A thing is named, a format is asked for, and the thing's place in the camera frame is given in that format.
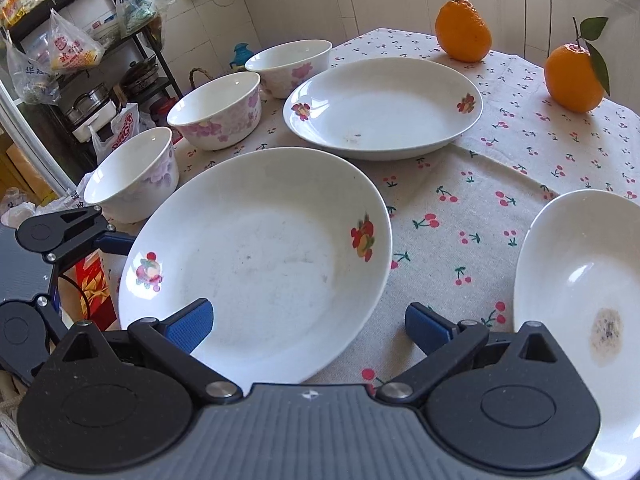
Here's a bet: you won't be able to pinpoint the plastic bag with red print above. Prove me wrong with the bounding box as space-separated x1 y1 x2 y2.
49 8 106 76

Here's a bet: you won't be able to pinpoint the clear plastic bag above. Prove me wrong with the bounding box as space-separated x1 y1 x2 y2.
6 30 61 106

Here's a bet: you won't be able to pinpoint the white bowl with pink flowers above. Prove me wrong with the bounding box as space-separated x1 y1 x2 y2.
245 39 333 99
83 126 180 224
166 71 262 151

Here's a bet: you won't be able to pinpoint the white plate with brown stain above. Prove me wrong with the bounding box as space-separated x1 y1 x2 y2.
514 189 640 480

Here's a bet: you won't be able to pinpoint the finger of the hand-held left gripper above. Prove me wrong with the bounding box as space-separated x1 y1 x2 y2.
47 204 135 267
30 294 71 356

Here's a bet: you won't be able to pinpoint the brown cardboard box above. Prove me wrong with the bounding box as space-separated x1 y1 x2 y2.
0 135 56 206

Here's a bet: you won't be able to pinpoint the steel pot on rack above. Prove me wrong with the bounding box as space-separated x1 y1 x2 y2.
65 82 118 126

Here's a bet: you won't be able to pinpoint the white bag with red letters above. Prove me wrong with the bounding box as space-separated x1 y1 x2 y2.
90 102 141 161

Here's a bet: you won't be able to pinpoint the yellow snack packets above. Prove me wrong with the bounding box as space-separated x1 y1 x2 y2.
0 0 37 28

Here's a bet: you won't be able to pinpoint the red printed carton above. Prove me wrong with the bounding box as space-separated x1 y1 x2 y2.
75 252 119 332

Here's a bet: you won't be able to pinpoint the black metal shelf rack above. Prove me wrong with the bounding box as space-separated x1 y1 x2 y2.
5 0 183 171

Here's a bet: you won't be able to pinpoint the cherry print tablecloth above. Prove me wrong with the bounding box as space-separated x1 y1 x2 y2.
107 27 640 411

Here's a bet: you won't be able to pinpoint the pointed orange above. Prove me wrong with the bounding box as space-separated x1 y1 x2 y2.
435 0 493 63

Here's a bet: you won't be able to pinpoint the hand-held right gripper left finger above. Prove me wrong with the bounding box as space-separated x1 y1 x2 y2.
32 298 244 405

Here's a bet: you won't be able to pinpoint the orange with green leaf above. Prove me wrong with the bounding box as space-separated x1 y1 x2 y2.
544 16 611 113

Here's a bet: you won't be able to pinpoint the black pan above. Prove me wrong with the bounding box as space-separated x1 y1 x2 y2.
120 57 162 98

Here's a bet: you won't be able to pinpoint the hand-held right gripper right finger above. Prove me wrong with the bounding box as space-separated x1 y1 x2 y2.
375 302 591 406

